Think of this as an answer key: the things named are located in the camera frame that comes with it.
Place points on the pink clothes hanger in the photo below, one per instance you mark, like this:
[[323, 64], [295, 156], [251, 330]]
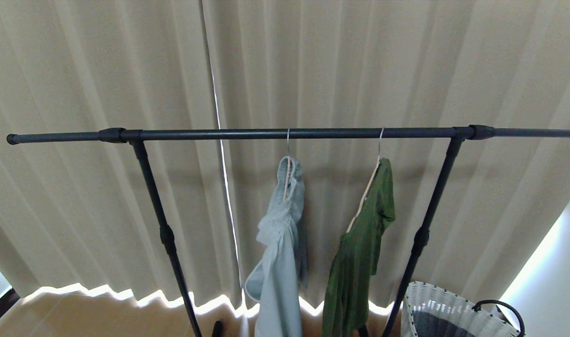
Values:
[[367, 188], [287, 180]]

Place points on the green garment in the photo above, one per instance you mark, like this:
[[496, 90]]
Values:
[[355, 271]]

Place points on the pale grey shorts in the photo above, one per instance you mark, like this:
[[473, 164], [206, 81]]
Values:
[[275, 281]]

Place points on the beige curtain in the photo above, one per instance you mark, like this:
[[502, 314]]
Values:
[[102, 70]]

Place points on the black clothes rack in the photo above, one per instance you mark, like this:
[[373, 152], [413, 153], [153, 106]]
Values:
[[219, 135]]

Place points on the white laundry basket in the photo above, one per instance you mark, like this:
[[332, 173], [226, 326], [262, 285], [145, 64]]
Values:
[[434, 304]]

